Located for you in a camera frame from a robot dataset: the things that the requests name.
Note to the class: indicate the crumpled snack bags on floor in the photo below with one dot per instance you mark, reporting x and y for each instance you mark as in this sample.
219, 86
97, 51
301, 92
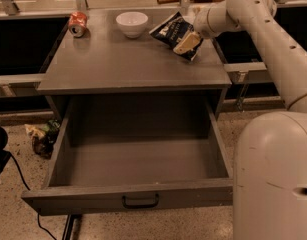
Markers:
43, 138

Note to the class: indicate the black pole under drawer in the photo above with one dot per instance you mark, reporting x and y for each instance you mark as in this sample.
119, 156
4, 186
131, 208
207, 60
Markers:
72, 227

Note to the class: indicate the grey open drawer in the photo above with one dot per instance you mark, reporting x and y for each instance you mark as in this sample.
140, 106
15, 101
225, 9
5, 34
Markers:
138, 146

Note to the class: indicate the white ceramic bowl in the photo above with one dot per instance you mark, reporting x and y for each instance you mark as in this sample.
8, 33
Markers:
132, 24

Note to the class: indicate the grey cabinet counter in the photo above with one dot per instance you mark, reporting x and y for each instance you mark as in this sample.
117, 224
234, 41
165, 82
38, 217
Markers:
106, 61

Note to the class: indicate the black drawer handle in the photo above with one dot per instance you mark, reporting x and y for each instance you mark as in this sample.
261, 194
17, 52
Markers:
140, 203

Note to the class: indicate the blue Kettle chip bag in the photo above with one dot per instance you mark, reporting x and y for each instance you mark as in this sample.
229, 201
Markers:
172, 30

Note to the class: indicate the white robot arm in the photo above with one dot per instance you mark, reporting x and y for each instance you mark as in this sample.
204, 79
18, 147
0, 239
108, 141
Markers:
270, 160

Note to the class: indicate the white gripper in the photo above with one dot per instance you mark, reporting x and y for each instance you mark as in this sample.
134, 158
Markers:
202, 23

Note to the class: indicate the orange soda can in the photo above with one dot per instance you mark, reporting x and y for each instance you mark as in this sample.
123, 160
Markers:
77, 24

